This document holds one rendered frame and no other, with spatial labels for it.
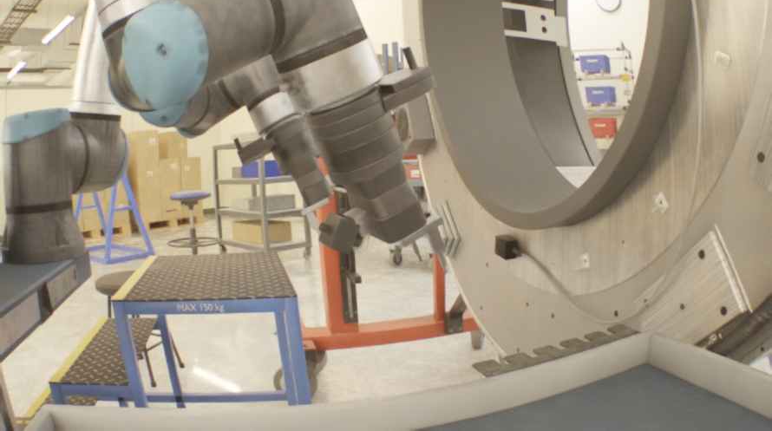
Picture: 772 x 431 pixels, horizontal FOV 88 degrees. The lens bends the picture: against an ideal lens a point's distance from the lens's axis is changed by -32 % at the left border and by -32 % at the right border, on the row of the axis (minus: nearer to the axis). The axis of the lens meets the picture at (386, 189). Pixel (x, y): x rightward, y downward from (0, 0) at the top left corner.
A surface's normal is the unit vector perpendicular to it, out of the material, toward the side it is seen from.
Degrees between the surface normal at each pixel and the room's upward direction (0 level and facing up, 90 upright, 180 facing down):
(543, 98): 71
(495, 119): 53
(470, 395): 90
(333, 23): 96
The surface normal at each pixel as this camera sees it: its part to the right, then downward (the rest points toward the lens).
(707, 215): -0.96, 0.06
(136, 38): -0.59, 0.51
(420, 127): 0.22, -0.32
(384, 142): 0.61, 0.06
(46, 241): 0.65, -0.33
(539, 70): 0.25, -0.11
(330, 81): 0.07, 0.33
